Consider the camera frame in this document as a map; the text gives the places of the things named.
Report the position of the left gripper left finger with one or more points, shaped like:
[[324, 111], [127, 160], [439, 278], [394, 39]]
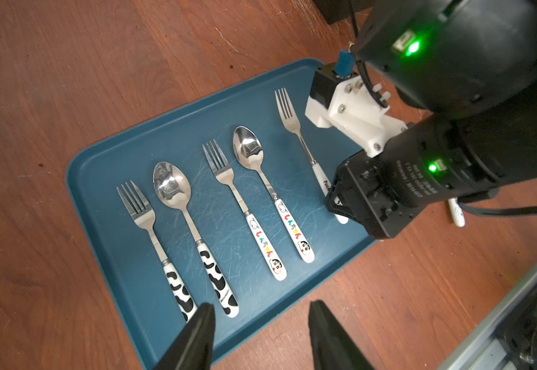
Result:
[[193, 348]]

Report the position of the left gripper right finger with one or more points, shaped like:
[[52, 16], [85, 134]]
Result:
[[332, 347]]

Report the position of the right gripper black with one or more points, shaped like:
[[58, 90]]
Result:
[[428, 163]]

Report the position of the fork cow pattern handle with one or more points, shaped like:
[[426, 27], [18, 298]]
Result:
[[144, 217]]

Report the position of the spoon plain white handle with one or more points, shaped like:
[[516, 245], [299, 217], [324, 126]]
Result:
[[456, 213]]

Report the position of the fork plain white handle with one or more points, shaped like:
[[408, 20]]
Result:
[[292, 124]]

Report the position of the spoon cow pattern handle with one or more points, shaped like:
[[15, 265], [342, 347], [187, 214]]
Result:
[[174, 191]]

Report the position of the fork cartoon text handle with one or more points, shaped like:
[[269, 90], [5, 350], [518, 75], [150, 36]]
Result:
[[224, 174]]

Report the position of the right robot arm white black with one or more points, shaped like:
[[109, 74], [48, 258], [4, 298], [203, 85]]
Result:
[[473, 66]]

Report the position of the teal plastic tray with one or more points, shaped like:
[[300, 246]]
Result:
[[126, 256]]

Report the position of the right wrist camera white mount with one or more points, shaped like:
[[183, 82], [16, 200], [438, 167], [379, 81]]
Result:
[[340, 98]]

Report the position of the aluminium frame rail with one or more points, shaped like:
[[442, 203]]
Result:
[[507, 337]]

